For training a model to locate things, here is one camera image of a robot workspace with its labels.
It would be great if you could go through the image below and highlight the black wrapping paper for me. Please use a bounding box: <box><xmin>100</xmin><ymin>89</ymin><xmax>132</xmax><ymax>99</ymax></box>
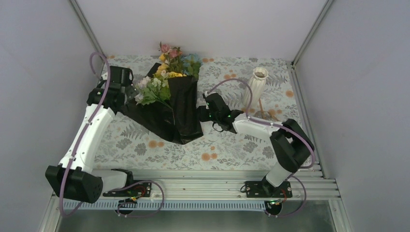
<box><xmin>120</xmin><ymin>76</ymin><xmax>203</xmax><ymax>145</ymax></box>

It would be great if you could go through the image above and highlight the colourful artificial flower bouquet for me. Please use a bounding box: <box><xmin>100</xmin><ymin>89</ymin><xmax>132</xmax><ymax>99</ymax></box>
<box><xmin>134</xmin><ymin>43</ymin><xmax>203</xmax><ymax>108</ymax></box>

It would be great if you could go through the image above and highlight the tan raffia ribbon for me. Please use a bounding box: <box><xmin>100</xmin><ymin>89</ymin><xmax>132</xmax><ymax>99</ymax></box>
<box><xmin>258</xmin><ymin>99</ymin><xmax>279</xmax><ymax>121</ymax></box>

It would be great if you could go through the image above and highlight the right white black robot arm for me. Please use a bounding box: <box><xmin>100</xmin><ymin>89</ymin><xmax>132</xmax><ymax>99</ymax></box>
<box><xmin>198</xmin><ymin>92</ymin><xmax>314</xmax><ymax>197</ymax></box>

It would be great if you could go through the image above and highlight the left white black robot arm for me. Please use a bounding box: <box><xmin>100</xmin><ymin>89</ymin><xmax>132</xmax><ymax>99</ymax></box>
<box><xmin>45</xmin><ymin>66</ymin><xmax>135</xmax><ymax>203</ymax></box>

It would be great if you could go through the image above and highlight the white ribbed ceramic vase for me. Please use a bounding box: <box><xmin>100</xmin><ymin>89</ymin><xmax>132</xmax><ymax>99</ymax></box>
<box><xmin>242</xmin><ymin>67</ymin><xmax>269</xmax><ymax>108</ymax></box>

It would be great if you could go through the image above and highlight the floral patterned table mat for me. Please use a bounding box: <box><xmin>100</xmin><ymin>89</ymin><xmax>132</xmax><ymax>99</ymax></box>
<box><xmin>94</xmin><ymin>58</ymin><xmax>301</xmax><ymax>171</ymax></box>

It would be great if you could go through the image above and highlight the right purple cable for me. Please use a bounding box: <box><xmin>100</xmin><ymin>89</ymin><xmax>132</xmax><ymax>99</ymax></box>
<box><xmin>203</xmin><ymin>78</ymin><xmax>317</xmax><ymax>219</ymax></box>

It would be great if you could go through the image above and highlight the aluminium rail frame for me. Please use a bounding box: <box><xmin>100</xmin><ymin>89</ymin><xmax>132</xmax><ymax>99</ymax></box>
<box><xmin>38</xmin><ymin>60</ymin><xmax>341</xmax><ymax>232</ymax></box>

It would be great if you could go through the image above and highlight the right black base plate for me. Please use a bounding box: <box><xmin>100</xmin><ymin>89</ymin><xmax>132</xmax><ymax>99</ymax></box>
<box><xmin>245</xmin><ymin>181</ymin><xmax>293</xmax><ymax>198</ymax></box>

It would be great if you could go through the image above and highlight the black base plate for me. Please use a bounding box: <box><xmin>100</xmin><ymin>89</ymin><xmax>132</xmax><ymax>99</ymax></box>
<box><xmin>245</xmin><ymin>181</ymin><xmax>293</xmax><ymax>198</ymax></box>
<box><xmin>102</xmin><ymin>182</ymin><xmax>152</xmax><ymax>198</ymax></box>

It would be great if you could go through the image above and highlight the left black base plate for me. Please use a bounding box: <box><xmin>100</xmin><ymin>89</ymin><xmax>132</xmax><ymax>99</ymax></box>
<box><xmin>102</xmin><ymin>182</ymin><xmax>152</xmax><ymax>198</ymax></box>

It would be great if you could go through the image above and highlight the left vertical aluminium post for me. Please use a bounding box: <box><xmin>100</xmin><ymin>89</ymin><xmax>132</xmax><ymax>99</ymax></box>
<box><xmin>68</xmin><ymin>0</ymin><xmax>104</xmax><ymax>55</ymax></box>

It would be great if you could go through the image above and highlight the vertical aluminium post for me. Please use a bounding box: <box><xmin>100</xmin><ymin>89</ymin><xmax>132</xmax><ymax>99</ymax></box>
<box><xmin>292</xmin><ymin>0</ymin><xmax>334</xmax><ymax>66</ymax></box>
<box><xmin>68</xmin><ymin>0</ymin><xmax>104</xmax><ymax>55</ymax></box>

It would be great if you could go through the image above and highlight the right vertical aluminium post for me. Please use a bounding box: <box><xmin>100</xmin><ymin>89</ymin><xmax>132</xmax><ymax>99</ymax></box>
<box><xmin>292</xmin><ymin>0</ymin><xmax>334</xmax><ymax>66</ymax></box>

